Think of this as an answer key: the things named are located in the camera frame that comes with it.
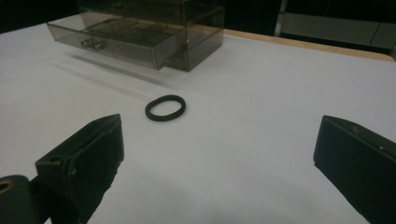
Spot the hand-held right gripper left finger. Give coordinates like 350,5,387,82
35,113,125,224

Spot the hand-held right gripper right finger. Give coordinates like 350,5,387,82
313,115,396,224

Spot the black hair tie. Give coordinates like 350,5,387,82
144,94,187,122

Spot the smoky clear drawer organizer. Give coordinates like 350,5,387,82
76,0,226,73

